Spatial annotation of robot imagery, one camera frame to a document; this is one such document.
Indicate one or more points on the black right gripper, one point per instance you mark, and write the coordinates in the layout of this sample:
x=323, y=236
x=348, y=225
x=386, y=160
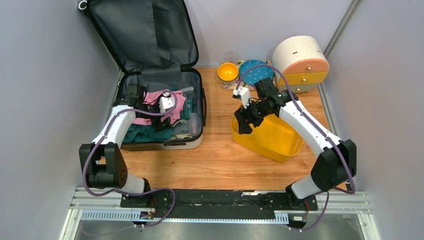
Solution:
x=244, y=126

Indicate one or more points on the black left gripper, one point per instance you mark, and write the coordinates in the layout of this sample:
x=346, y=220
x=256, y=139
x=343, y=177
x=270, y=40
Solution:
x=165, y=125

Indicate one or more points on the pink garment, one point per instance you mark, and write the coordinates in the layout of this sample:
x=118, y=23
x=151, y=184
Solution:
x=177, y=114

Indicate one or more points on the yellow plastic basket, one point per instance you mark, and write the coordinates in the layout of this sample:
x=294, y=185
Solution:
x=274, y=139

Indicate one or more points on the black white space suitcase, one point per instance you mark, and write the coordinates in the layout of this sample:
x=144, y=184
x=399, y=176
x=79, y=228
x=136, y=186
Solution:
x=154, y=45

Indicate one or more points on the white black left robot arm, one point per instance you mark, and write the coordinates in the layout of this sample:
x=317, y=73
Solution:
x=103, y=167

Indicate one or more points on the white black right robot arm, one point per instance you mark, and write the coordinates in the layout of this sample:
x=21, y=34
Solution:
x=336, y=159

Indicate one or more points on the dark green garment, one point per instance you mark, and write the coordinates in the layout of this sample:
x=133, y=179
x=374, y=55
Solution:
x=145, y=133

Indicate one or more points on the teal tube bottle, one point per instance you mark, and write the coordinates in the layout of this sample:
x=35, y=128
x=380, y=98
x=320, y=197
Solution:
x=189, y=106

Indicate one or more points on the floral placemat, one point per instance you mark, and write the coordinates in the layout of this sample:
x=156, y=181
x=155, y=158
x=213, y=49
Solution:
x=232, y=85

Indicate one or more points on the blue dotted plate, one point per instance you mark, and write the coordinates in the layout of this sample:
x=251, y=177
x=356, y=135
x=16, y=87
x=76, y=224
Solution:
x=255, y=74

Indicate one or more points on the small yellow bowl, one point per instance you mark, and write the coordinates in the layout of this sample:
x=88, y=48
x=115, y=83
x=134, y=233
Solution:
x=227, y=72

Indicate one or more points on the clear drinking glass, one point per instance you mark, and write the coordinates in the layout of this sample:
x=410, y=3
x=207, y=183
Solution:
x=230, y=57

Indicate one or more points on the cream round drawer cabinet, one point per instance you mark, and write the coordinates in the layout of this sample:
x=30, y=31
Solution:
x=302, y=62

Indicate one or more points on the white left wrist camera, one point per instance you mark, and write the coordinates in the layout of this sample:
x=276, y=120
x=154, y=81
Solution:
x=167, y=102

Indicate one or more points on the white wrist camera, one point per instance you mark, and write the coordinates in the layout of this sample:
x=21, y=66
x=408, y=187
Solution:
x=167, y=102
x=243, y=94

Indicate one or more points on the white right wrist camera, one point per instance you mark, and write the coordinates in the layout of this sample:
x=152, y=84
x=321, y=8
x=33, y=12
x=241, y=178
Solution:
x=243, y=94

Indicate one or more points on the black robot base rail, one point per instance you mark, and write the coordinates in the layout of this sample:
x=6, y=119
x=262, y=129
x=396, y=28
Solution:
x=223, y=205

